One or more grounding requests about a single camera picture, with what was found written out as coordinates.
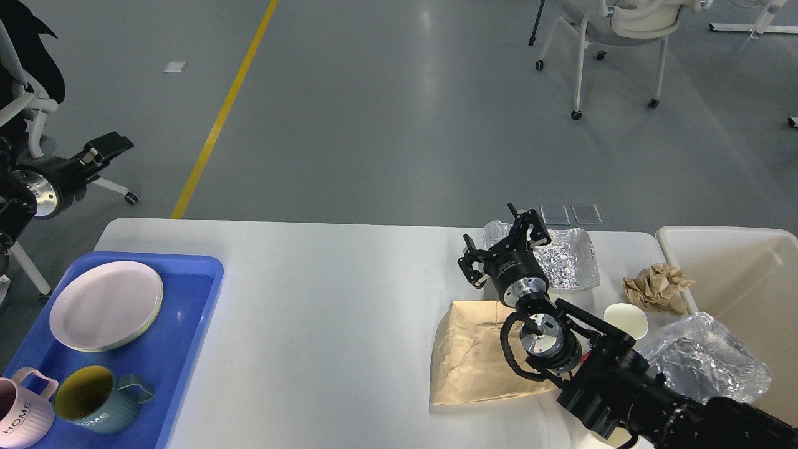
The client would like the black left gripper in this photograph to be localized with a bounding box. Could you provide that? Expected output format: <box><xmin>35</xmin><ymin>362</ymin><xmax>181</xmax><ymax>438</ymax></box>
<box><xmin>12</xmin><ymin>132</ymin><xmax>134</xmax><ymax>219</ymax></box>

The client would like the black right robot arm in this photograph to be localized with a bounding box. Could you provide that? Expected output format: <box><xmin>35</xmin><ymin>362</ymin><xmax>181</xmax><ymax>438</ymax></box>
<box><xmin>457</xmin><ymin>203</ymin><xmax>796</xmax><ymax>448</ymax></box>

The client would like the floor socket plate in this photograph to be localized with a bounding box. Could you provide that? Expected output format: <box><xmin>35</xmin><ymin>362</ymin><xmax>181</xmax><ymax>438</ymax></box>
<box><xmin>541</xmin><ymin>203</ymin><xmax>570</xmax><ymax>226</ymax></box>
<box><xmin>571</xmin><ymin>204</ymin><xmax>603</xmax><ymax>226</ymax></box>

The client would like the white office chair left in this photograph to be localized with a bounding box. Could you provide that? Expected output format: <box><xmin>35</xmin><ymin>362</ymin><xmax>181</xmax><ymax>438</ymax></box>
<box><xmin>0</xmin><ymin>19</ymin><xmax>140</xmax><ymax>207</ymax></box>

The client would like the black jacket on chair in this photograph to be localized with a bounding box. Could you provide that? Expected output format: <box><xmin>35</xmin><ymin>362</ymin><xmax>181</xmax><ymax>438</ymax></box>
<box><xmin>1</xmin><ymin>1</ymin><xmax>65</xmax><ymax>142</ymax></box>

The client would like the right floor socket plate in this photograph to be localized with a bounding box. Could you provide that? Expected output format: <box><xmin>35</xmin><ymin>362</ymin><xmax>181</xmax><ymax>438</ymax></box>
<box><xmin>571</xmin><ymin>204</ymin><xmax>603</xmax><ymax>226</ymax></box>

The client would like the white table base far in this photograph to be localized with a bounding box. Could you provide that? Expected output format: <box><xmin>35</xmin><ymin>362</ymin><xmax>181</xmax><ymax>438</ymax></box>
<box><xmin>709</xmin><ymin>1</ymin><xmax>797</xmax><ymax>39</ymax></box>

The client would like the white office chair right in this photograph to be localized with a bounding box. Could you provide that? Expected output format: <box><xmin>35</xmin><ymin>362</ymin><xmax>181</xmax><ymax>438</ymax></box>
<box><xmin>535</xmin><ymin>1</ymin><xmax>711</xmax><ymax>120</ymax></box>

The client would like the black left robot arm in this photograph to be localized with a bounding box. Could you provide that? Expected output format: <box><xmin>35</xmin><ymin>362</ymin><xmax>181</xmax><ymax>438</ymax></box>
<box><xmin>1</xmin><ymin>132</ymin><xmax>134</xmax><ymax>274</ymax></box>

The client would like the light green plate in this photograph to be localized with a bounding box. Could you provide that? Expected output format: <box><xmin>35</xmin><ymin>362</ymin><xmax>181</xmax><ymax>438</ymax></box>
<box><xmin>64</xmin><ymin>281</ymin><xmax>163</xmax><ymax>352</ymax></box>

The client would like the white paper on floor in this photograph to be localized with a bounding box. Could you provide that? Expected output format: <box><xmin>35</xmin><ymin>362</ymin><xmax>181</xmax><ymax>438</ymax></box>
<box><xmin>163</xmin><ymin>60</ymin><xmax>187</xmax><ymax>74</ymax></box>

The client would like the pink HOME mug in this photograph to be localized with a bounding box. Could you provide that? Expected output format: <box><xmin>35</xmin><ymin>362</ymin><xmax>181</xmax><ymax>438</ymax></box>
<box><xmin>1</xmin><ymin>367</ymin><xmax>59</xmax><ymax>448</ymax></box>

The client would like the brown paper bag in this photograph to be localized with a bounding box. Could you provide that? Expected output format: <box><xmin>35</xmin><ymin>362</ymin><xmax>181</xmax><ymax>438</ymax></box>
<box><xmin>430</xmin><ymin>301</ymin><xmax>555</xmax><ymax>405</ymax></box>

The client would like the crumpled brown paper ball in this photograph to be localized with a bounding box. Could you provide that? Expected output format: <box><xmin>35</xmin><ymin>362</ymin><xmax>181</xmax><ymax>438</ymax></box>
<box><xmin>622</xmin><ymin>263</ymin><xmax>695</xmax><ymax>316</ymax></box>

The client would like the crumpled aluminium foil sheet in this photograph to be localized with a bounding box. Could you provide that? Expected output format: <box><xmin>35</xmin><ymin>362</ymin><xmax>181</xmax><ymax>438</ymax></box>
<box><xmin>521</xmin><ymin>228</ymin><xmax>600</xmax><ymax>292</ymax></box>

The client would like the foil tray in plastic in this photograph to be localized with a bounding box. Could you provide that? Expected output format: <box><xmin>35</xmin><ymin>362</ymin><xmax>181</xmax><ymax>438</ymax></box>
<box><xmin>638</xmin><ymin>312</ymin><xmax>772</xmax><ymax>404</ymax></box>

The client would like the beige plastic bin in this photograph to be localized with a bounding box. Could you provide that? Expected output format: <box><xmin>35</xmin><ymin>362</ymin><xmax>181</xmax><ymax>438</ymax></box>
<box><xmin>656</xmin><ymin>226</ymin><xmax>797</xmax><ymax>425</ymax></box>

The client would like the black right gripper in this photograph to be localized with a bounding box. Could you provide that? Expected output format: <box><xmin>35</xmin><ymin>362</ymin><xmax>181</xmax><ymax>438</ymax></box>
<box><xmin>457</xmin><ymin>203</ymin><xmax>552</xmax><ymax>310</ymax></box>

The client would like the teal mug yellow inside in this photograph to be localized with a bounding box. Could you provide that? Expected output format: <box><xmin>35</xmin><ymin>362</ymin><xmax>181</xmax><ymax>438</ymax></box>
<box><xmin>52</xmin><ymin>365</ymin><xmax>156</xmax><ymax>435</ymax></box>

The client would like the white office chair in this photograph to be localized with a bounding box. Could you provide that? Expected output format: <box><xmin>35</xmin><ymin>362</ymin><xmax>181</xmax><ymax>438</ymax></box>
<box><xmin>0</xmin><ymin>19</ymin><xmax>140</xmax><ymax>207</ymax></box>
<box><xmin>535</xmin><ymin>1</ymin><xmax>711</xmax><ymax>120</ymax></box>

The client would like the left floor socket plate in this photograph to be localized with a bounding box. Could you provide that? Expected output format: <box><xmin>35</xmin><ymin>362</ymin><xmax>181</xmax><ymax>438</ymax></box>
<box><xmin>541</xmin><ymin>203</ymin><xmax>570</xmax><ymax>226</ymax></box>

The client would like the white paper cup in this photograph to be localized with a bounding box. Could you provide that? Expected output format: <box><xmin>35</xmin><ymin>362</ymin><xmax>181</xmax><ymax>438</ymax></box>
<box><xmin>603</xmin><ymin>303</ymin><xmax>649</xmax><ymax>339</ymax></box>
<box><xmin>569</xmin><ymin>426</ymin><xmax>631</xmax><ymax>448</ymax></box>

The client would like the pink plate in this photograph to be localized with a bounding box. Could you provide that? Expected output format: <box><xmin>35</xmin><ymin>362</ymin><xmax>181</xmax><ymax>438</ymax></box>
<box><xmin>49</xmin><ymin>259</ymin><xmax>165</xmax><ymax>352</ymax></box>

